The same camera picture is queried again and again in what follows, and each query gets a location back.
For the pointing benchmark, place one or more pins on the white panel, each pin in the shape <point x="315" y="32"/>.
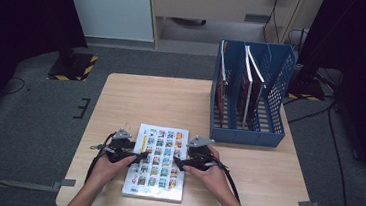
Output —
<point x="109" y="6"/>

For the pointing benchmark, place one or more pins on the grey tape piece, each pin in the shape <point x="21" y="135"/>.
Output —
<point x="65" y="183"/>
<point x="309" y="205"/>

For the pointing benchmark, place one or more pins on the person's left hand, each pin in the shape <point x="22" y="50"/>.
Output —
<point x="106" y="173"/>

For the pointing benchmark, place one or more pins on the light wooden desk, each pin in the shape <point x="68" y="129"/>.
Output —
<point x="209" y="3"/>

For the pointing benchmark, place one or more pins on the white book with colourful pictures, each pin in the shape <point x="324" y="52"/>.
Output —
<point x="160" y="181"/>

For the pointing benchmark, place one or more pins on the purple magazine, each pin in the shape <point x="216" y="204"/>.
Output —
<point x="244" y="95"/>
<point x="255" y="99"/>

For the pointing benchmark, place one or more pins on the yellow-black striped stand base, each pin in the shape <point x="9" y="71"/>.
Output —
<point x="73" y="68"/>
<point x="308" y="87"/>

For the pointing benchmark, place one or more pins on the black and red magazine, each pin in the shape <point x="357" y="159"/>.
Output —
<point x="221" y="96"/>

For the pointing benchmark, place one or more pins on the blue file rack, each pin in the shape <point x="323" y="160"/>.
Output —
<point x="245" y="137"/>

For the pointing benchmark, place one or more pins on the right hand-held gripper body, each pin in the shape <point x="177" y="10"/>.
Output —
<point x="201" y="156"/>

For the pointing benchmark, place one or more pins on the person's right hand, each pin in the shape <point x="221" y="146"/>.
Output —
<point x="216" y="181"/>

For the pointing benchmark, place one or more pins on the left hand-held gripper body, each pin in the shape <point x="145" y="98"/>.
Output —
<point x="118" y="149"/>

